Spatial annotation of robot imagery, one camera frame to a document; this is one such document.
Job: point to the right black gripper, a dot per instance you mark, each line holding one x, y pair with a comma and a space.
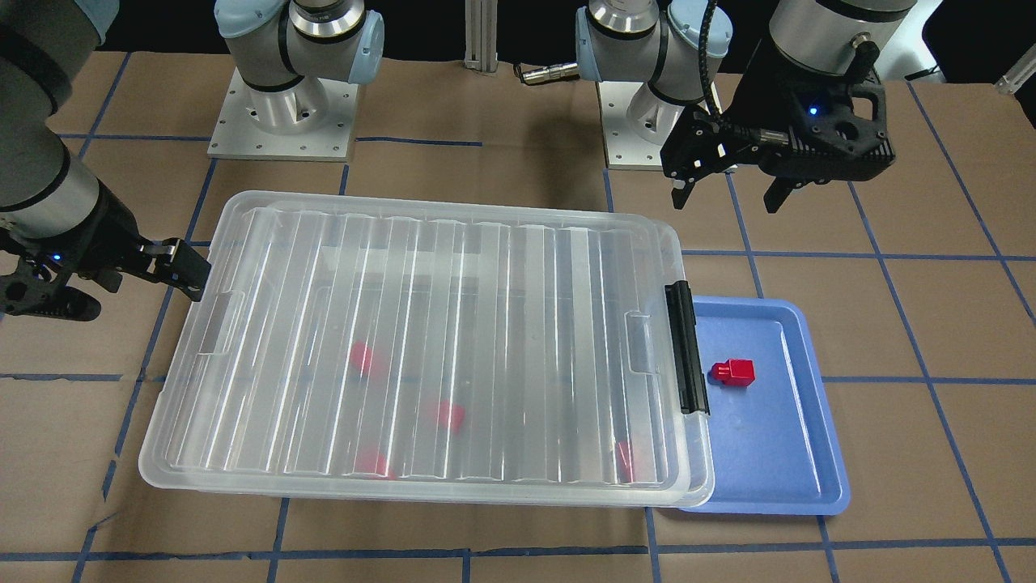
104, 229

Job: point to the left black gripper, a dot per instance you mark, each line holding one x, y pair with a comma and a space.
762, 91

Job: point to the red block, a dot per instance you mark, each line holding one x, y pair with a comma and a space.
738, 373
447, 415
367, 361
372, 464
625, 461

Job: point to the clear plastic box lid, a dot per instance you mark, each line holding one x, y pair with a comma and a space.
549, 326

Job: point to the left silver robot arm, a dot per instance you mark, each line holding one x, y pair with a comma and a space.
677, 50

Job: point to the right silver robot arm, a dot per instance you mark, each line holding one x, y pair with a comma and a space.
298, 64

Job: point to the red block in box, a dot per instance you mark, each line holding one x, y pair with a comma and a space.
367, 361
372, 464
447, 415
625, 461

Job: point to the blue plastic tray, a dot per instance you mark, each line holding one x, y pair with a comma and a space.
774, 444

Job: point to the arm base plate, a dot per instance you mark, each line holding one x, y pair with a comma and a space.
313, 121
635, 125

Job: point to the black box latch handle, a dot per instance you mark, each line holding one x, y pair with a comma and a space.
691, 386

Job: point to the aluminium frame post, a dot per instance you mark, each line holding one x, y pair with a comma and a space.
480, 36

